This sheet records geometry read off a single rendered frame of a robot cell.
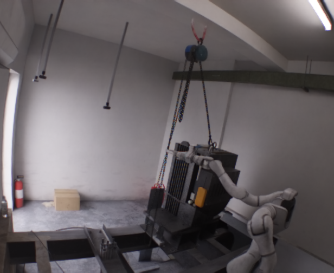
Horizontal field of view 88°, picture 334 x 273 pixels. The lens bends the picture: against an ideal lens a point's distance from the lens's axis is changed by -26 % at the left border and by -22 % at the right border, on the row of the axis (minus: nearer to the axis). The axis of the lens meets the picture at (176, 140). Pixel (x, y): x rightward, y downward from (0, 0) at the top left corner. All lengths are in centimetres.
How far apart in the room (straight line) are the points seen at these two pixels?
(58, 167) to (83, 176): 48
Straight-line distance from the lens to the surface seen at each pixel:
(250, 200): 149
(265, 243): 109
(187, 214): 209
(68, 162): 387
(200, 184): 184
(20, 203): 383
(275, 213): 120
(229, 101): 330
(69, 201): 373
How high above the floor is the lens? 191
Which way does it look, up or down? 7 degrees down
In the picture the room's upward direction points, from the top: 12 degrees clockwise
